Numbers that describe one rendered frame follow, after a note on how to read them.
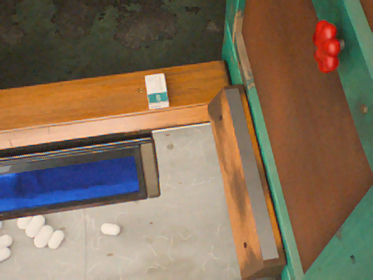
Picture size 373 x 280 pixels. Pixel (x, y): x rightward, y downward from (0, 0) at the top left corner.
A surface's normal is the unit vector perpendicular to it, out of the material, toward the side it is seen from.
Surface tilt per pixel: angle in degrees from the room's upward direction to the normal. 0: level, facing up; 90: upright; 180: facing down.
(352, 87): 90
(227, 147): 67
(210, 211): 0
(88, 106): 0
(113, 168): 58
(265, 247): 0
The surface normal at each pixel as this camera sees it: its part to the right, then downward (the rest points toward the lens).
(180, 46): 0.00, -0.47
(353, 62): -0.99, 0.14
